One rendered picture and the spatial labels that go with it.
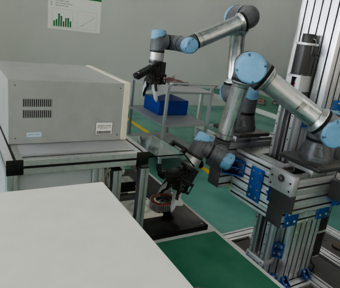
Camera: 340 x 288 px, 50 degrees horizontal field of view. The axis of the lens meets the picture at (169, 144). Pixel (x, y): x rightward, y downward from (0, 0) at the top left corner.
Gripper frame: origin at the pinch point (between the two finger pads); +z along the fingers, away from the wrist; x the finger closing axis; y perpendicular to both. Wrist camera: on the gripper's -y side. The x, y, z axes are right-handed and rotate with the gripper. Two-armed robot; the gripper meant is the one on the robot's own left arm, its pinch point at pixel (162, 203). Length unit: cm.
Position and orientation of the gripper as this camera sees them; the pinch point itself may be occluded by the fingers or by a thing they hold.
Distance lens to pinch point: 159.4
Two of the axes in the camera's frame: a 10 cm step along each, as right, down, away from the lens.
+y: 7.2, 3.7, 5.8
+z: -4.9, 8.7, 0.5
